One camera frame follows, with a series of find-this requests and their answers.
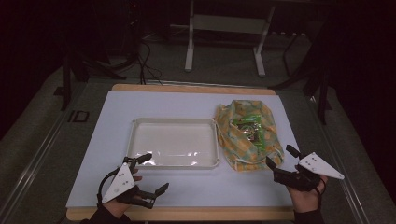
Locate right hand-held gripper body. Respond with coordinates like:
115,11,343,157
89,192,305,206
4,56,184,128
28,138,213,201
273,151,346,192

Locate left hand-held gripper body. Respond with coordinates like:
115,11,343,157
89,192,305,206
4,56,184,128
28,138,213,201
102,156,156,210

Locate white plastic tray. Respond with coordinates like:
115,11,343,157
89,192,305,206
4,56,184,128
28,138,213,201
125,117,220,171

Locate yellow green patterned cloth bag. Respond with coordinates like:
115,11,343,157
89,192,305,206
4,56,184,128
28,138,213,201
213,99,285,173

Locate green plastic packet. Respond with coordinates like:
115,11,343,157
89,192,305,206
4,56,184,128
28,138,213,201
233,113,265,147

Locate person's left hand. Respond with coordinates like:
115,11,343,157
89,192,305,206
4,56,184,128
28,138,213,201
102,175,143,219

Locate person's right hand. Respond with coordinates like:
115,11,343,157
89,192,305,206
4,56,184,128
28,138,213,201
287,175,329,215

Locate pale blue table mat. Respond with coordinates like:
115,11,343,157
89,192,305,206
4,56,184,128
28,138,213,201
65,90,302,209

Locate black tripod stand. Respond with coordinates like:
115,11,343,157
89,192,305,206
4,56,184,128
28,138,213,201
53,46,129,112
269,31,333,126

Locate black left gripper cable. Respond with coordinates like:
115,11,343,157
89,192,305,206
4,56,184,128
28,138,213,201
96,167,124,208

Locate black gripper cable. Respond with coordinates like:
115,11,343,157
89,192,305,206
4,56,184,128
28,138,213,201
96,167,124,208
313,177,327,213

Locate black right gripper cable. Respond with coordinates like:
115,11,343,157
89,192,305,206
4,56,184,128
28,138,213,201
313,177,327,213

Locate black floor cables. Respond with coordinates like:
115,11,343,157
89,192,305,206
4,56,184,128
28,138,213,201
136,41,163,86

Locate white metal stand frame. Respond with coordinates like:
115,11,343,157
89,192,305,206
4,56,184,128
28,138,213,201
184,0,276,77

